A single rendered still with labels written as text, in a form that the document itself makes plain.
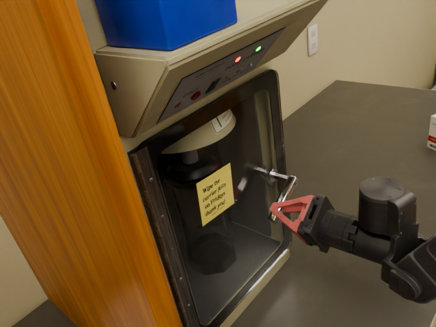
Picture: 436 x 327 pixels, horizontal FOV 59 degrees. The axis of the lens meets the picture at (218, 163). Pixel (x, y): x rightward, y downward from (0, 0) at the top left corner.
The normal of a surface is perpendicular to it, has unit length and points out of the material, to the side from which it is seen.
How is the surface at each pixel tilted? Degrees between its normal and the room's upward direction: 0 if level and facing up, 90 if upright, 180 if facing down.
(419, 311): 0
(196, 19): 90
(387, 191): 1
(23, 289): 90
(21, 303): 90
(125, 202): 90
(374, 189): 1
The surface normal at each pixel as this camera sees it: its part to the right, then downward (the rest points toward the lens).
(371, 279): -0.16, -0.85
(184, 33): 0.75, 0.23
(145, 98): -0.64, 0.48
